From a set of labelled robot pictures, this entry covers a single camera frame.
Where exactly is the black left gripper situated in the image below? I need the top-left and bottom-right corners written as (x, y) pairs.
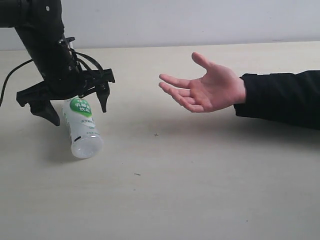
top-left (16, 69), bottom-right (115, 126)

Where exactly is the white bottle green label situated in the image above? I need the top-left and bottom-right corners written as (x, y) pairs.
top-left (62, 97), bottom-right (104, 159)

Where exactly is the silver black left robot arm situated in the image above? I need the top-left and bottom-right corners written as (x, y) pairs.
top-left (0, 0), bottom-right (115, 126)

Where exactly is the black sleeved forearm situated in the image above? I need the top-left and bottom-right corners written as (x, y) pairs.
top-left (234, 70), bottom-right (320, 130)

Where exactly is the person's open bare hand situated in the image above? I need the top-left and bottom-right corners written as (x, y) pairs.
top-left (159, 52), bottom-right (247, 113)

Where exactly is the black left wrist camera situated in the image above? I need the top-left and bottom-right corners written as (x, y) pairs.
top-left (65, 36), bottom-right (75, 49)

